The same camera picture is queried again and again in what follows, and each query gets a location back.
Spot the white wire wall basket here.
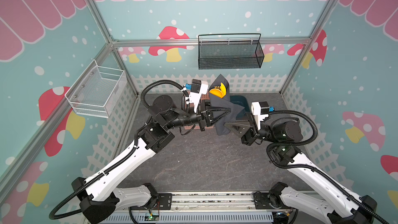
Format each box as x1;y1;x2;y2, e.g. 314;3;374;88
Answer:
65;60;127;118

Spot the pink perforated plastic basket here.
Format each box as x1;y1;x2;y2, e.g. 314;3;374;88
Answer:
186;92;215;131

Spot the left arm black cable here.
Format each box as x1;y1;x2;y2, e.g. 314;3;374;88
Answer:
49;80;190;220

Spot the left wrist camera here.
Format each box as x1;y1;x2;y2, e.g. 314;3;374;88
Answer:
183;79;209;113

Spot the orange plastic spoon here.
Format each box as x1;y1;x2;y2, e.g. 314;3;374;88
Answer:
209;88;224;98

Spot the black wire wall basket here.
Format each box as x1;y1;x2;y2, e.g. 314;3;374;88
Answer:
198;33;265;70

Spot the teal plastic tub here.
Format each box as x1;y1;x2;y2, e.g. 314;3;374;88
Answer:
230;95;250;121

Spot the orange plastic fork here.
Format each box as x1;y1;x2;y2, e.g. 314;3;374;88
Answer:
215;83;227;97

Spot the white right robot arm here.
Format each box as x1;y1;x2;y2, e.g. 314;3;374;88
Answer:
224;111;386;224

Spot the black paper napkin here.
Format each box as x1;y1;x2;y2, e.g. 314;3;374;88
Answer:
209;74;244;136

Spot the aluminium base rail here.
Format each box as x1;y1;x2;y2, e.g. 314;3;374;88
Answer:
102;191;343;224

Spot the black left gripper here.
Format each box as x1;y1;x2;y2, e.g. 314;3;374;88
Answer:
165;99;231;132

